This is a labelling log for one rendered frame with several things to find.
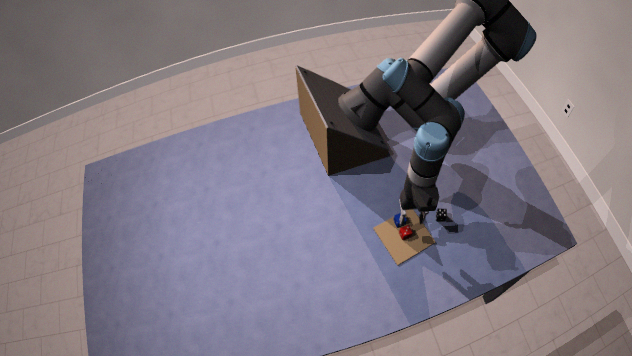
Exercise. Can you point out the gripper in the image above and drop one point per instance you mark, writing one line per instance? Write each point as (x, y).
(413, 195)

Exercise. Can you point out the black die with white pips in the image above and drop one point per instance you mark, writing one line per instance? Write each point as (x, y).
(442, 214)

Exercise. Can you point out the tan flat mat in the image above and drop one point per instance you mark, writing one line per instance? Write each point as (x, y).
(401, 250)

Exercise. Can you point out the red die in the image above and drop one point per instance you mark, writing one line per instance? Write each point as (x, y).
(405, 232)

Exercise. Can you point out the blue die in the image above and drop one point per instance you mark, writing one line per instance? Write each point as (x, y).
(396, 220)

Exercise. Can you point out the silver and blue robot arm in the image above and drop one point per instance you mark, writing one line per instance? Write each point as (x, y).
(406, 85)

